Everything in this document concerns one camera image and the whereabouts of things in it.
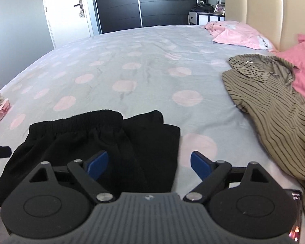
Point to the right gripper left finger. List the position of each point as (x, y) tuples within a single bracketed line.
[(52, 201)]

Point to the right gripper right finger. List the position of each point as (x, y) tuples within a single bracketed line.
[(245, 201)]

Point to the black shorts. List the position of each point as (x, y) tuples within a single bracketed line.
[(142, 150)]

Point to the smartphone with lit screen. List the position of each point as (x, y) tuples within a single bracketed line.
[(296, 196)]

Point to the olive striped shirt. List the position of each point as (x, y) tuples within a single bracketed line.
[(262, 86)]

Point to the pink pillow at headboard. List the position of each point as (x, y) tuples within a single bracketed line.
[(296, 56)]

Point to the white door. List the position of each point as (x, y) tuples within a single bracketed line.
[(65, 25)]

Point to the pink pillow with print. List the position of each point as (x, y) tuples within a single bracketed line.
[(238, 34)]

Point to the white bedside table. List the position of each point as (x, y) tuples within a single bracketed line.
[(201, 18)]

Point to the black sliding wardrobe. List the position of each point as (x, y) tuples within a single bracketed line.
[(116, 15)]

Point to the beige padded headboard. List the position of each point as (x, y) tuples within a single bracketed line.
[(280, 21)]

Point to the black bag on nightstand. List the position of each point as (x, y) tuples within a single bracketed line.
[(203, 7)]

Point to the black door handle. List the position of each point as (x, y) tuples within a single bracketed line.
[(81, 8)]

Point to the picture frame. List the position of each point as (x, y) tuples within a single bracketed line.
[(219, 8)]

